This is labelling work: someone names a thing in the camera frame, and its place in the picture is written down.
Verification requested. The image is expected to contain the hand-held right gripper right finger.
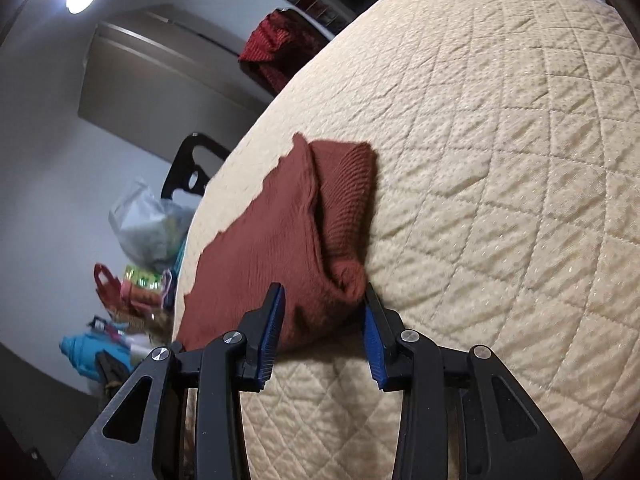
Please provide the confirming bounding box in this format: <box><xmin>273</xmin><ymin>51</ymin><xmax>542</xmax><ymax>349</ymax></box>
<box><xmin>362</xmin><ymin>282</ymin><xmax>583</xmax><ymax>480</ymax></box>

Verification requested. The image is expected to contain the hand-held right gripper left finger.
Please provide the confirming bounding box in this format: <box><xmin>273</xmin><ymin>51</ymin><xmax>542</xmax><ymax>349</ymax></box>
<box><xmin>59</xmin><ymin>282</ymin><xmax>287</xmax><ymax>480</ymax></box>

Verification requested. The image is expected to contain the rust red knit sweater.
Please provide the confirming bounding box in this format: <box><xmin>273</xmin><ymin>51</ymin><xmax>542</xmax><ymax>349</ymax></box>
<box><xmin>176</xmin><ymin>132</ymin><xmax>378</xmax><ymax>353</ymax></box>

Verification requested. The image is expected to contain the pink and purple pouch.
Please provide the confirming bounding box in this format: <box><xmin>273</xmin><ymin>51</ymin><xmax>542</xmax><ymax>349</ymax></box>
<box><xmin>161</xmin><ymin>269</ymin><xmax>177</xmax><ymax>311</ymax></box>

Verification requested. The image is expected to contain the green floral packet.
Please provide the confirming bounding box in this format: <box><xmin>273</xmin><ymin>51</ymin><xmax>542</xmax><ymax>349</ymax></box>
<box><xmin>125</xmin><ymin>266</ymin><xmax>166</xmax><ymax>293</ymax></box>

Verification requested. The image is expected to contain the white plastic bag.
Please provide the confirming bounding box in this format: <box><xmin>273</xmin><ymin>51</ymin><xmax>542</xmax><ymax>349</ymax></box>
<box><xmin>109</xmin><ymin>180</ymin><xmax>193</xmax><ymax>273</ymax></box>

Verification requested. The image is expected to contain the red gift bag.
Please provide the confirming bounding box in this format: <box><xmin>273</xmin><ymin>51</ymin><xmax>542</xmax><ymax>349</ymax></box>
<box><xmin>94</xmin><ymin>264</ymin><xmax>136</xmax><ymax>316</ymax></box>

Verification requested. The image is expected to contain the blue thermos jug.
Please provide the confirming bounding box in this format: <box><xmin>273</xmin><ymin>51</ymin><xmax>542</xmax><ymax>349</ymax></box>
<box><xmin>60</xmin><ymin>334</ymin><xmax>108</xmax><ymax>386</ymax></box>

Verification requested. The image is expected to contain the dark wooden chair with cutout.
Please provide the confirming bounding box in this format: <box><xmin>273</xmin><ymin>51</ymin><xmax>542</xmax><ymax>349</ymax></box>
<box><xmin>161</xmin><ymin>132</ymin><xmax>232</xmax><ymax>201</ymax></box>

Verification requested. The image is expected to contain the beige quilted blanket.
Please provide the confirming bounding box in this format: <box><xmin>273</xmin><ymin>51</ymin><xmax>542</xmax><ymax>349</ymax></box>
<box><xmin>170</xmin><ymin>0</ymin><xmax>640</xmax><ymax>480</ymax></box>

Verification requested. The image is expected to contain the white wardrobe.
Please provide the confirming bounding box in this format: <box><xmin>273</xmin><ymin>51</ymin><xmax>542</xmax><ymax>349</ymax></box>
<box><xmin>77</xmin><ymin>5</ymin><xmax>273</xmax><ymax>133</ymax></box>

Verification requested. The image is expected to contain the red checked cloth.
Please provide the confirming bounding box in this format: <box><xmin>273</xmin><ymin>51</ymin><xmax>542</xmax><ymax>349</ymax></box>
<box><xmin>238</xmin><ymin>10</ymin><xmax>336</xmax><ymax>96</ymax></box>

